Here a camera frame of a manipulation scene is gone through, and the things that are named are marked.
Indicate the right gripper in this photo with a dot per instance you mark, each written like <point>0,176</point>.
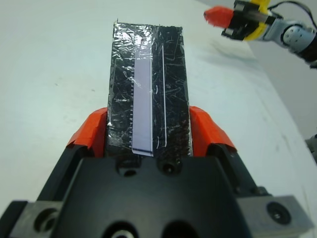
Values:
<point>247,24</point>

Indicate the black camera box lid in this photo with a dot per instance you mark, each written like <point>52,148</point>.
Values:
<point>168,86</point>

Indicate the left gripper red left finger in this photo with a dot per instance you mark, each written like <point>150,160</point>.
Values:
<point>91,134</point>

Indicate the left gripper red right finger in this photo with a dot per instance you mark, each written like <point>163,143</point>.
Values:
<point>208,134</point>

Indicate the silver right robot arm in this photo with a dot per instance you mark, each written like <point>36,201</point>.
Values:
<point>294,34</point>

